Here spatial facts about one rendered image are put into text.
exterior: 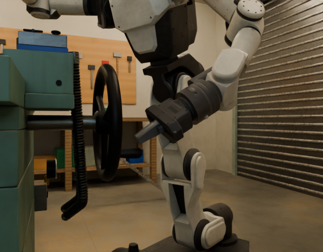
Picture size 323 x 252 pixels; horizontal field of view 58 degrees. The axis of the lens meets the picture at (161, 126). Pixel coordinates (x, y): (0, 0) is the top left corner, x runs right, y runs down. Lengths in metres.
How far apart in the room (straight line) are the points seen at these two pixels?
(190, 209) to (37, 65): 0.93
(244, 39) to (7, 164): 0.63
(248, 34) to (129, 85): 3.51
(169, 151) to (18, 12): 3.36
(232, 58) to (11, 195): 0.54
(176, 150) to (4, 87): 0.91
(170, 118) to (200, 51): 4.29
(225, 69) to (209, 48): 4.30
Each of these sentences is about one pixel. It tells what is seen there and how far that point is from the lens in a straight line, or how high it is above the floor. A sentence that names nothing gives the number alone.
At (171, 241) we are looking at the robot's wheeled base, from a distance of 1.67.
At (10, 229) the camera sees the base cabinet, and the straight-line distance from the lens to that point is 0.54.
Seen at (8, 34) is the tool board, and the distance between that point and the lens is 4.19.
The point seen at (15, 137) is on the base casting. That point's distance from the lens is 0.52.
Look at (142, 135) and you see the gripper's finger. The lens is 0.64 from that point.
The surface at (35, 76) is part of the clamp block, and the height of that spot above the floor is 0.91.
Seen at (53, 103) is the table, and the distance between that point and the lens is 0.63.
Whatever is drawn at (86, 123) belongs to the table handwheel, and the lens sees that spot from 0.72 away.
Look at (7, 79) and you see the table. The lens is 0.43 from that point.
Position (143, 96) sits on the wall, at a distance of 4.35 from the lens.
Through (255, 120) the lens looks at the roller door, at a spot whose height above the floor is 0.81.
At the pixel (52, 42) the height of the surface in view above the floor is 0.98.
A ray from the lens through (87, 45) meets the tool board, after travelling 4.23.
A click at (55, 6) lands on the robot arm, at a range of 1.40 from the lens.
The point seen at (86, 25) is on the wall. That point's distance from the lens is 4.32.
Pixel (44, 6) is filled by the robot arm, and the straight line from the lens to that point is 1.39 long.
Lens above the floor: 0.82
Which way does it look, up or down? 1 degrees down
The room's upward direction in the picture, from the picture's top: straight up
